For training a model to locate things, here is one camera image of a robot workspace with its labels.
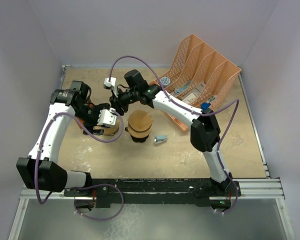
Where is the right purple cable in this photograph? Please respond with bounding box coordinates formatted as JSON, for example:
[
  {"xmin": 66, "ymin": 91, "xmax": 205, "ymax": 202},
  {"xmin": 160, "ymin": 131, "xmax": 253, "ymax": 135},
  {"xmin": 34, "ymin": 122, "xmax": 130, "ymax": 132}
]
[{"xmin": 109, "ymin": 55, "xmax": 240, "ymax": 216}]

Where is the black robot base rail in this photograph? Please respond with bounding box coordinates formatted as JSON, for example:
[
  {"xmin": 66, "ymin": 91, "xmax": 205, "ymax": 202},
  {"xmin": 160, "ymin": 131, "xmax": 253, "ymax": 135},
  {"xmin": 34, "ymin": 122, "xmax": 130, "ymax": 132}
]
[{"xmin": 64, "ymin": 178, "xmax": 241, "ymax": 209}]

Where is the brown paper coffee filter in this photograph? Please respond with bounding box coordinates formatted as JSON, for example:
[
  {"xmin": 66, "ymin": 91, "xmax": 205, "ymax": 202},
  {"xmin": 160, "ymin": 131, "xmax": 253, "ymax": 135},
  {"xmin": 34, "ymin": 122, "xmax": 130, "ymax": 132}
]
[{"xmin": 127, "ymin": 110, "xmax": 154, "ymax": 131}]

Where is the light blue scissors pack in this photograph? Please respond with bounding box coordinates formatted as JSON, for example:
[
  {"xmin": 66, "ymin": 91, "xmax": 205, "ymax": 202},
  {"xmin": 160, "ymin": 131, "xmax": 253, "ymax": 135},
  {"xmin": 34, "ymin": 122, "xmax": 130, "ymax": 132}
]
[{"xmin": 174, "ymin": 81, "xmax": 191, "ymax": 95}]

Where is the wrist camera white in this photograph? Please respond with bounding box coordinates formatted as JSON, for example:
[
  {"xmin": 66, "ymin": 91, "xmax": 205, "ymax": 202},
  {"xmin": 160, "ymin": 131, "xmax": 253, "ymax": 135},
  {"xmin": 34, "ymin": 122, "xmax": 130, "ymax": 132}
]
[
  {"xmin": 97, "ymin": 108, "xmax": 117, "ymax": 127},
  {"xmin": 103, "ymin": 77, "xmax": 118, "ymax": 98}
]

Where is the glue stick green label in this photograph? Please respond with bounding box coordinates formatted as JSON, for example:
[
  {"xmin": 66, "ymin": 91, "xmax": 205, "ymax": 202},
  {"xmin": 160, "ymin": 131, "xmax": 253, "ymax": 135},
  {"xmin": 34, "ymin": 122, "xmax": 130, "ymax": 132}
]
[{"xmin": 206, "ymin": 95, "xmax": 217, "ymax": 104}]

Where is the aluminium frame rail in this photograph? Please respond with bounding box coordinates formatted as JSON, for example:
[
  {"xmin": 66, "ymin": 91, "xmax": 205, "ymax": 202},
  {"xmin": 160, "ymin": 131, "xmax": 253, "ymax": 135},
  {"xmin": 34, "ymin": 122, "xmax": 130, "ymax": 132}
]
[{"xmin": 7, "ymin": 65, "xmax": 296, "ymax": 240}]

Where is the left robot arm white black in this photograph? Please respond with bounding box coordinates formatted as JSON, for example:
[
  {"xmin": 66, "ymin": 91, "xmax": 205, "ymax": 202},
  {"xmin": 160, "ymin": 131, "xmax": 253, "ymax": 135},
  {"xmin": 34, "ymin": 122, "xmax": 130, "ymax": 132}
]
[{"xmin": 16, "ymin": 80, "xmax": 117, "ymax": 196}]

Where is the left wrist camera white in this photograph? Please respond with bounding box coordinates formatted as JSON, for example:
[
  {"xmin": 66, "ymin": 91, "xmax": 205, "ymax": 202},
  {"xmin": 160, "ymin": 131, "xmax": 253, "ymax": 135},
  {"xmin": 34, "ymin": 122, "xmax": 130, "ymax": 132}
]
[{"xmin": 97, "ymin": 108, "xmax": 117, "ymax": 127}]

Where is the white stapler box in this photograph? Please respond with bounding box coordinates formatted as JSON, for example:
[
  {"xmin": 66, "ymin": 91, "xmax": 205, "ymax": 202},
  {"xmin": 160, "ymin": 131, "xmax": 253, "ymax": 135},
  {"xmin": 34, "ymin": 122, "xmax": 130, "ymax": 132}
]
[{"xmin": 182, "ymin": 90, "xmax": 201, "ymax": 105}]

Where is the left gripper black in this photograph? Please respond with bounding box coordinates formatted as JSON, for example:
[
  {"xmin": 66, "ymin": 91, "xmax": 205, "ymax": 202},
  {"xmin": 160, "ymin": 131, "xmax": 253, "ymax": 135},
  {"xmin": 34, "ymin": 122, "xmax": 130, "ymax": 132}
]
[{"xmin": 74, "ymin": 103, "xmax": 110, "ymax": 134}]

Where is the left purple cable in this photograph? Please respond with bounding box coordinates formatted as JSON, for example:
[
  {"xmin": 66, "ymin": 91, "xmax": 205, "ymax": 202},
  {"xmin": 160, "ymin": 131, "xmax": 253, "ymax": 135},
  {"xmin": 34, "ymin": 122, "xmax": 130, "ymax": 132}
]
[{"xmin": 34, "ymin": 107, "xmax": 125, "ymax": 222}]

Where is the small blue stapler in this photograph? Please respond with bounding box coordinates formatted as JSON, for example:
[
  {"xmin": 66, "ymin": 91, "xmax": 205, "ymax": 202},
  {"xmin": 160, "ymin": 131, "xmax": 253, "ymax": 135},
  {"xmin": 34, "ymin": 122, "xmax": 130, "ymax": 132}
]
[{"xmin": 154, "ymin": 135, "xmax": 168, "ymax": 144}]

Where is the orange coffee filter bag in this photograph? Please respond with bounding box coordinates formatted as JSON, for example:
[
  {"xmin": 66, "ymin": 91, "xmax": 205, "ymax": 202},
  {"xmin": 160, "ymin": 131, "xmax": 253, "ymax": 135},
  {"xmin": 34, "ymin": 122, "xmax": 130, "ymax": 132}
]
[{"xmin": 76, "ymin": 100, "xmax": 95, "ymax": 125}]

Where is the blue stamp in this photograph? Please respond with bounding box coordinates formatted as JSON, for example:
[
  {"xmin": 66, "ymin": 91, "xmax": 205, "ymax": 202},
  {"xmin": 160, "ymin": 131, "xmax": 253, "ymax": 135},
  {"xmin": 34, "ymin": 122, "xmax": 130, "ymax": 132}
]
[{"xmin": 200, "ymin": 102, "xmax": 211, "ymax": 111}]

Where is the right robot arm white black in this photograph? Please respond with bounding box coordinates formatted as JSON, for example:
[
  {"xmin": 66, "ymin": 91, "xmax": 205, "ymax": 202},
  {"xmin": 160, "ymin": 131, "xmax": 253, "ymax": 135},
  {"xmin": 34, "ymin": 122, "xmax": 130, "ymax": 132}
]
[{"xmin": 103, "ymin": 69, "xmax": 231, "ymax": 196}]

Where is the peach plastic desk organizer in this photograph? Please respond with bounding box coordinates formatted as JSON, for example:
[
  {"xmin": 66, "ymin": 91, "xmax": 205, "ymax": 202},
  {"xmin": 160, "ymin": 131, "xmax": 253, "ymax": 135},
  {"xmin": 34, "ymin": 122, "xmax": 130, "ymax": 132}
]
[{"xmin": 147, "ymin": 34, "xmax": 242, "ymax": 133}]

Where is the purple cable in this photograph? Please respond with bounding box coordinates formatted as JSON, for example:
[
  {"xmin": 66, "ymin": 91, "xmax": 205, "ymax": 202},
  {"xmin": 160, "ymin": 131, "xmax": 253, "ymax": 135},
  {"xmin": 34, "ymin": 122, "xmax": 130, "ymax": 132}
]
[
  {"xmin": 34, "ymin": 107, "xmax": 125, "ymax": 222},
  {"xmin": 109, "ymin": 55, "xmax": 240, "ymax": 216}
]

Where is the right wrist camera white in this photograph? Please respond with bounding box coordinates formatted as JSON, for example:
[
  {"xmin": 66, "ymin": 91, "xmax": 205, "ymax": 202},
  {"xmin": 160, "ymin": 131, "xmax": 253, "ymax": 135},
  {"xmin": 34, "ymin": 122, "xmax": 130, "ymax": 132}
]
[{"xmin": 103, "ymin": 77, "xmax": 118, "ymax": 98}]

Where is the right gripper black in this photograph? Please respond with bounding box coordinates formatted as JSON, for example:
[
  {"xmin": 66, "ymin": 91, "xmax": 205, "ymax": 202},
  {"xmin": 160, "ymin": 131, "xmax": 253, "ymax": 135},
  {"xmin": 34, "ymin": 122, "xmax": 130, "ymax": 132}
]
[{"xmin": 110, "ymin": 87, "xmax": 139, "ymax": 116}]

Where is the wooden ring dripper stand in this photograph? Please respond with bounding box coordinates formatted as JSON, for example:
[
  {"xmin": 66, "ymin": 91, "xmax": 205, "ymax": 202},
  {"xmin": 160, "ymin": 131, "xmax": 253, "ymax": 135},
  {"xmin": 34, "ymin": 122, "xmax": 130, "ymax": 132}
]
[{"xmin": 125, "ymin": 125, "xmax": 152, "ymax": 139}]

